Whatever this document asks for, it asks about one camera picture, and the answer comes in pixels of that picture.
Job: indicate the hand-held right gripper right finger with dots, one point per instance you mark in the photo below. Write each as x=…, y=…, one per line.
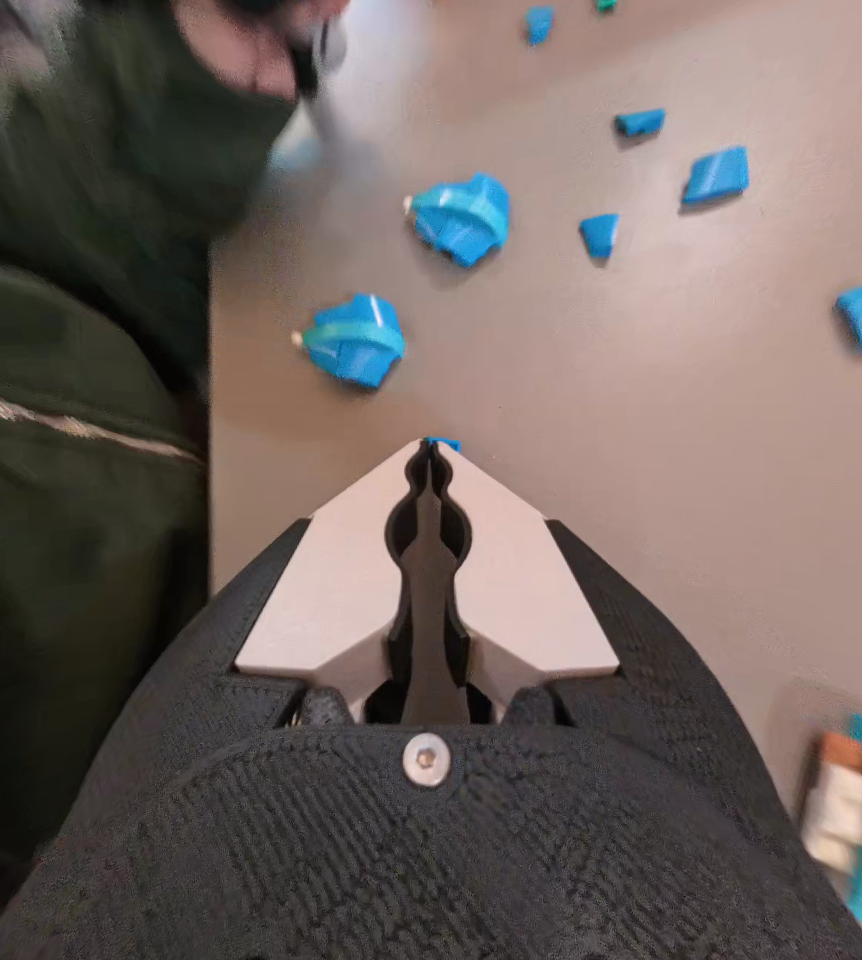
x=528, y=600

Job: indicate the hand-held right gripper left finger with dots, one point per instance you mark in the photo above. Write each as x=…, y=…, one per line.
x=326, y=600

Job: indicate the small blue lego wedge piece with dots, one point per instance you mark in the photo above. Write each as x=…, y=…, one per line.
x=446, y=445

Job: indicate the blue lego dome assembly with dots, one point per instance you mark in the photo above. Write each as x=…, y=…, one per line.
x=464, y=221
x=359, y=345

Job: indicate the small blue lego slope piece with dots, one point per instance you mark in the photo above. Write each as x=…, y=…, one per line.
x=640, y=122
x=600, y=236
x=539, y=25

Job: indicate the wide blue lego slope piece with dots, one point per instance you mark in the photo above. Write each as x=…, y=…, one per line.
x=717, y=176

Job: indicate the person's left hand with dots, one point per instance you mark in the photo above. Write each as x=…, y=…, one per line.
x=251, y=52

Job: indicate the dark green zip jacket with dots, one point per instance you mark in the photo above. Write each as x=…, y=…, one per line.
x=63, y=525

